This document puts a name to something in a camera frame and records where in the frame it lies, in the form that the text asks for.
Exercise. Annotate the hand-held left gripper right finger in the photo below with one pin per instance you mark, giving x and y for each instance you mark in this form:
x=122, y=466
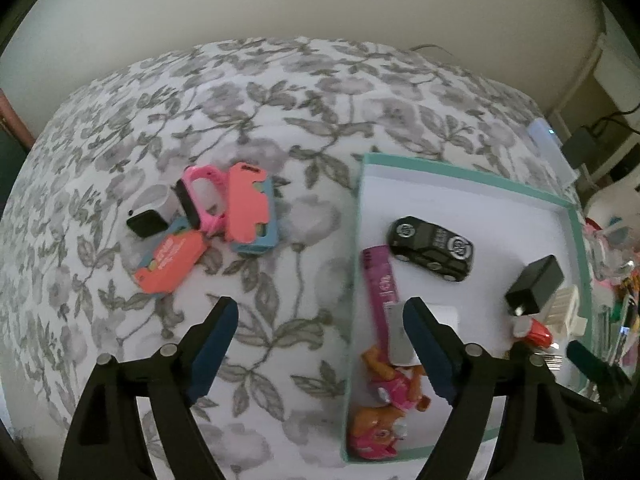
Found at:
x=430, y=355

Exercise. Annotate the black cube adapter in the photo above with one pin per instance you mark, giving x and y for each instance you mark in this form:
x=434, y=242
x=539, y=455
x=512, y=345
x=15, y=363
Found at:
x=535, y=285

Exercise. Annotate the black power adapter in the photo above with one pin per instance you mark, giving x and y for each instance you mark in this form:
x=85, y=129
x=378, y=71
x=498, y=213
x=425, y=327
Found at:
x=581, y=146

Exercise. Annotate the white device with light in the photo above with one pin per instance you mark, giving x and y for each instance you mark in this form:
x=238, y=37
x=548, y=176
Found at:
x=552, y=152

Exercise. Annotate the red toy with white cap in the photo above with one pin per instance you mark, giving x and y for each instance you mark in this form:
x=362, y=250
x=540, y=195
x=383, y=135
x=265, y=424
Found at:
x=537, y=334

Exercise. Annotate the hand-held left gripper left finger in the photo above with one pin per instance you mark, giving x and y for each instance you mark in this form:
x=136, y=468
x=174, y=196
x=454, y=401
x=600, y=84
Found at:
x=215, y=350

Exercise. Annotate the purple tube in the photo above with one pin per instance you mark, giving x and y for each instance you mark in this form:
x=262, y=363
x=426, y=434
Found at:
x=381, y=280

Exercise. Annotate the orange and pink dog figure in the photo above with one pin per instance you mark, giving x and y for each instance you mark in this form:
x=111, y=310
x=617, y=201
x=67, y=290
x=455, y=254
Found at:
x=395, y=385
x=375, y=432

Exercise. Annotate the white rectangular block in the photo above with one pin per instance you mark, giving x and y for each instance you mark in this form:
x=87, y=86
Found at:
x=400, y=340

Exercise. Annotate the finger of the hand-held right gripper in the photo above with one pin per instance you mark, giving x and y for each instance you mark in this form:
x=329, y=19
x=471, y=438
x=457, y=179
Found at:
x=597, y=370

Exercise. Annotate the orange blue toy bus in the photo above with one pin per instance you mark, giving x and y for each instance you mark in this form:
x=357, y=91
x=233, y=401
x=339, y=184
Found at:
x=247, y=210

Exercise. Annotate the black toy car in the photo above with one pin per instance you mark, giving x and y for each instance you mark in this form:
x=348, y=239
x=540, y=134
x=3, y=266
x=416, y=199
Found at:
x=430, y=247

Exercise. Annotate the pink smartwatch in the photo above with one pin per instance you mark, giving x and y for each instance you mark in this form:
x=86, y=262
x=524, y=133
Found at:
x=212, y=210

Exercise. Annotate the teal cardboard box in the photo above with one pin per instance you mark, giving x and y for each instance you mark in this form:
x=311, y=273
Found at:
x=480, y=200

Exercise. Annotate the white furniture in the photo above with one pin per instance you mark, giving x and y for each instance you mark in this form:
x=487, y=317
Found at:
x=620, y=80

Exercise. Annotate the white toy building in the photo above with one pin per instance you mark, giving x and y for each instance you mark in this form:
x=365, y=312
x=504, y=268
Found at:
x=565, y=310

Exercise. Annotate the salmon and blue card case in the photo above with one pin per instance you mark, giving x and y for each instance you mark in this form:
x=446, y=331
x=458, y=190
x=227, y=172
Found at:
x=170, y=262

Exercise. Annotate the clear plastic bin with clutter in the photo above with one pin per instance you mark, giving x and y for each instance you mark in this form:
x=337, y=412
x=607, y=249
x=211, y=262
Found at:
x=617, y=280

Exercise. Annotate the dark furniture with red edge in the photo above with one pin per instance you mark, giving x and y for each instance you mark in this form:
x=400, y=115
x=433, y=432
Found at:
x=10, y=160

